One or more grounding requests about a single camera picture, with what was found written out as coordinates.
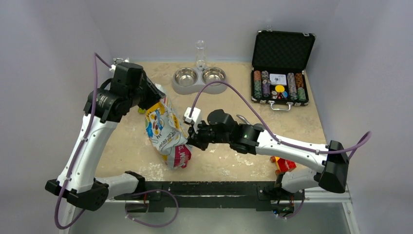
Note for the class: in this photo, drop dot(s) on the red yellow toy block car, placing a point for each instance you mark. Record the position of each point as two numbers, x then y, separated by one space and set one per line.
282 165

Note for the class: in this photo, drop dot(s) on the pet food bag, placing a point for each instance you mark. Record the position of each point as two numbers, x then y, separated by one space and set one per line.
167 135

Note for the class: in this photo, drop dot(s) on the clear water bottle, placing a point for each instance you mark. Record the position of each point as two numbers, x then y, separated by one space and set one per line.
200 58

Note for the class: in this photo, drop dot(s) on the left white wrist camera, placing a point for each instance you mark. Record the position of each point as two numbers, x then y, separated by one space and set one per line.
116 61

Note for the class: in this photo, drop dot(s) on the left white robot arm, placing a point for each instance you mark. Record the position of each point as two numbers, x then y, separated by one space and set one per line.
129 87

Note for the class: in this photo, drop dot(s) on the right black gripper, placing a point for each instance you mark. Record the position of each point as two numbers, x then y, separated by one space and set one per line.
195 139

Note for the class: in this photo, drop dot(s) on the black poker chip case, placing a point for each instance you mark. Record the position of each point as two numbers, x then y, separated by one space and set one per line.
278 65

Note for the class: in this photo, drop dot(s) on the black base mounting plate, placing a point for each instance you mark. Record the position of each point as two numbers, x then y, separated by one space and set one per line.
258 195

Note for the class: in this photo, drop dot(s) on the grey double pet bowl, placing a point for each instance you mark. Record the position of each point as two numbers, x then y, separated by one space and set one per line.
187 80

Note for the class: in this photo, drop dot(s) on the metal food scoop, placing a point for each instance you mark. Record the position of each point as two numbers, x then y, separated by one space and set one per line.
243 119

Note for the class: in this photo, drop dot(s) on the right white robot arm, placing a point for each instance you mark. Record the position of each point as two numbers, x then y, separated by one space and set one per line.
326 170

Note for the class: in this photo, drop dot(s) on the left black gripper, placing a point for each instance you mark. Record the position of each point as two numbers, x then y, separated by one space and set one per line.
154 93

